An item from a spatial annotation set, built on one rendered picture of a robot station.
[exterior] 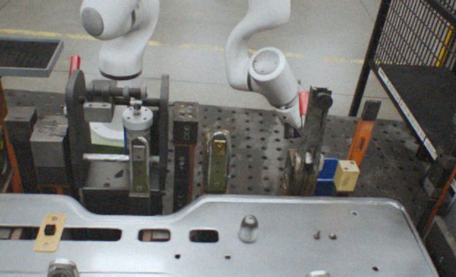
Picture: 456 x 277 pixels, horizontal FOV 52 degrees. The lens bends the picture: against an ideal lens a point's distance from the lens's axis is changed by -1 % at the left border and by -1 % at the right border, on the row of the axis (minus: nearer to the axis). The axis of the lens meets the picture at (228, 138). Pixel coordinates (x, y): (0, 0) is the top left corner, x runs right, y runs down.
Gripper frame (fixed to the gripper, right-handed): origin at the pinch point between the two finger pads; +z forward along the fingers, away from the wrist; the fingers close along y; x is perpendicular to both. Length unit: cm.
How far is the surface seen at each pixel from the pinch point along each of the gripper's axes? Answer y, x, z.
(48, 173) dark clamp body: -34, 33, -47
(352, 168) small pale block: -20.1, -21.0, -26.9
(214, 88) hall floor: 75, 106, 143
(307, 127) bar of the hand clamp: -16.1, -13.2, -36.2
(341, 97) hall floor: 92, 29, 182
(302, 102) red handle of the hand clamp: -8.6, -9.7, -31.1
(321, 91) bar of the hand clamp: -10.2, -15.5, -39.6
